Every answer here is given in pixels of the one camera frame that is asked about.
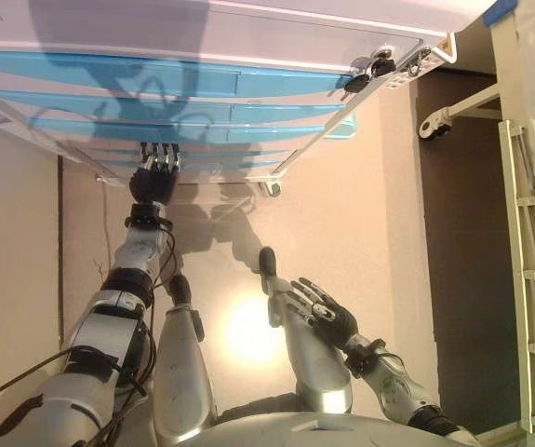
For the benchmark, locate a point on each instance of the blue lidded waste bin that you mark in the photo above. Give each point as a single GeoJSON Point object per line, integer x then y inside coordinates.
{"type": "Point", "coordinates": [341, 131]}

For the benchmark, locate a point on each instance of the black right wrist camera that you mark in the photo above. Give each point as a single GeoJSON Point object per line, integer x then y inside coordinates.
{"type": "Point", "coordinates": [365, 356]}

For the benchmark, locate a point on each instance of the cream bed side rail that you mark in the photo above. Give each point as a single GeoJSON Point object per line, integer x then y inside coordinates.
{"type": "Point", "coordinates": [509, 279]}

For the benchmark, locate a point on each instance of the white perforated basket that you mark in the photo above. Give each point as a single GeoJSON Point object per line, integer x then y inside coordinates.
{"type": "Point", "coordinates": [395, 83]}

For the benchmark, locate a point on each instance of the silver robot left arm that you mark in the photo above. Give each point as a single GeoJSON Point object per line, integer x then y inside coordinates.
{"type": "Point", "coordinates": [99, 335]}

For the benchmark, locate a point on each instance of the black key in lock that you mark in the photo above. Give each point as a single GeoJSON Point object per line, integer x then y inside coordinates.
{"type": "Point", "coordinates": [381, 66]}

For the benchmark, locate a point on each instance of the black robot left foot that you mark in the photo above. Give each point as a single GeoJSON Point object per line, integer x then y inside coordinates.
{"type": "Point", "coordinates": [181, 288]}

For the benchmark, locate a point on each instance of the white cart caster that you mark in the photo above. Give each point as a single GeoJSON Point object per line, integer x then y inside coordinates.
{"type": "Point", "coordinates": [272, 188]}

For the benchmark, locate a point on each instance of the grey robot torso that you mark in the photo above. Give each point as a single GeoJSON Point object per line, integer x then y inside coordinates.
{"type": "Point", "coordinates": [318, 430]}

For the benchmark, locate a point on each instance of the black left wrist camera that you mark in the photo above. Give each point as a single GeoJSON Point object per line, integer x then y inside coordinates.
{"type": "Point", "coordinates": [148, 218]}

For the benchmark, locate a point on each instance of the small metal side hook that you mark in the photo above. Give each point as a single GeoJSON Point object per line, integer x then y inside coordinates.
{"type": "Point", "coordinates": [415, 67]}

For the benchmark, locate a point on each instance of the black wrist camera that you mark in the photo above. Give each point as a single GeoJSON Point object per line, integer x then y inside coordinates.
{"type": "Point", "coordinates": [148, 218]}
{"type": "Point", "coordinates": [365, 356]}

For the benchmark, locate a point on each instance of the black hanging key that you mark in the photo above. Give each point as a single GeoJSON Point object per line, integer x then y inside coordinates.
{"type": "Point", "coordinates": [355, 85]}

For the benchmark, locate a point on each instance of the black robot right foot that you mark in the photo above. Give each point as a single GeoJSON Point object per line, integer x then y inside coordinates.
{"type": "Point", "coordinates": [267, 261]}

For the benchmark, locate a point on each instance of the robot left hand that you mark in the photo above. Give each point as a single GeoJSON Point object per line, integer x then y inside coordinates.
{"type": "Point", "coordinates": [153, 184]}

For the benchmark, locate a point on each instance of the blue bed corner bumper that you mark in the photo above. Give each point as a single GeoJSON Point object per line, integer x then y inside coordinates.
{"type": "Point", "coordinates": [499, 9]}

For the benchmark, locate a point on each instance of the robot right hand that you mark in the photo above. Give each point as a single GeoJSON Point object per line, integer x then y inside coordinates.
{"type": "Point", "coordinates": [337, 323]}

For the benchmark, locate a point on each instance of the white bed caster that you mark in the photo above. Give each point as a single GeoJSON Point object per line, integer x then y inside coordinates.
{"type": "Point", "coordinates": [434, 126]}

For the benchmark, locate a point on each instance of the black robot foot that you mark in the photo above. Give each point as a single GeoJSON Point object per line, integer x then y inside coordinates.
{"type": "Point", "coordinates": [267, 261]}
{"type": "Point", "coordinates": [181, 288]}

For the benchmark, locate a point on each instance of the silver robot left leg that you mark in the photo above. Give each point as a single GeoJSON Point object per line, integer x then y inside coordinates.
{"type": "Point", "coordinates": [178, 372]}

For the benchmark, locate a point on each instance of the silver robot right leg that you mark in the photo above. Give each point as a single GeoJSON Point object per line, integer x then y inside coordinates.
{"type": "Point", "coordinates": [313, 363]}

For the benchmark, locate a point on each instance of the cream hospital bed frame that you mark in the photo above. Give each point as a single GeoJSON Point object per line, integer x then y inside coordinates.
{"type": "Point", "coordinates": [511, 209]}

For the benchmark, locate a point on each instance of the silver robot leg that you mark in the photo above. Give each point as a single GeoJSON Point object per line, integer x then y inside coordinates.
{"type": "Point", "coordinates": [313, 363]}
{"type": "Point", "coordinates": [178, 372]}

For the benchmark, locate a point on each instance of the white medical cart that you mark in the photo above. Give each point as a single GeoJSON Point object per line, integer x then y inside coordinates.
{"type": "Point", "coordinates": [248, 32]}

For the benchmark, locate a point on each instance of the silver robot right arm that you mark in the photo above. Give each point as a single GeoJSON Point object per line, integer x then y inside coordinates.
{"type": "Point", "coordinates": [397, 386]}

